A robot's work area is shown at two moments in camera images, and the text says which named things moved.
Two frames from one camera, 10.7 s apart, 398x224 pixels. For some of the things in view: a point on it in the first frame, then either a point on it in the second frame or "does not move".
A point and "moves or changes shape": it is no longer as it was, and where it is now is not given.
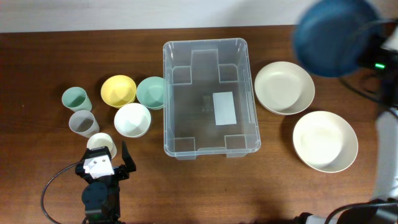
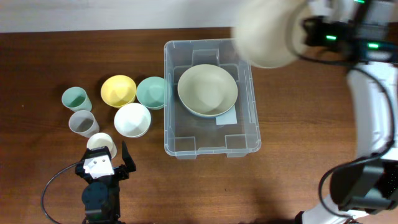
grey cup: x=83 y=122 does not move
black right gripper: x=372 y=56 → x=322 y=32
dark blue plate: x=329 y=35 moves or changes shape
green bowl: x=150 y=92 does not move
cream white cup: x=98 y=140 does not move
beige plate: x=284 y=88 → x=208 y=89
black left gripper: x=122 y=170 does not move
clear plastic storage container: x=209 y=106 does not move
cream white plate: x=324 y=142 → x=268 y=33
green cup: x=76 y=99 does not move
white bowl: x=132 y=120 does not move
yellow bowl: x=118 y=90 does not move
